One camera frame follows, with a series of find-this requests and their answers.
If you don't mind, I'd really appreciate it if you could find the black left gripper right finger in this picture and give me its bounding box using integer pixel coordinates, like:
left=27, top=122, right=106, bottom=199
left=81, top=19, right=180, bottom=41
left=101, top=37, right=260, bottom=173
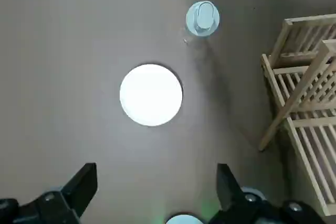
left=209, top=163, right=326, bottom=224

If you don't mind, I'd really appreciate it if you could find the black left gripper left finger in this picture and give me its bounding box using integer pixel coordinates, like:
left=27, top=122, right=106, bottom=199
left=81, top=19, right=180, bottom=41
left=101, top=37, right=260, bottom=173
left=0, top=163, right=98, bottom=224

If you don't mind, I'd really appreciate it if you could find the pale round plate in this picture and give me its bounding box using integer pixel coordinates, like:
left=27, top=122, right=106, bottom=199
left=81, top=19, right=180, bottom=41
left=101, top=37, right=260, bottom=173
left=119, top=63, right=184, bottom=127

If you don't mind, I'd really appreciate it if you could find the wooden slatted dish rack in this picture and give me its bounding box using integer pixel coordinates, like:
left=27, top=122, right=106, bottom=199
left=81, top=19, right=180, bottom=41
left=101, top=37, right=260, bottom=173
left=258, top=13, right=336, bottom=217

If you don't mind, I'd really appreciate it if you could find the clear bottle white cap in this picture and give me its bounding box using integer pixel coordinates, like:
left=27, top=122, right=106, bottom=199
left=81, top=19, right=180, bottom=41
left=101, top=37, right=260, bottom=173
left=183, top=0, right=221, bottom=45

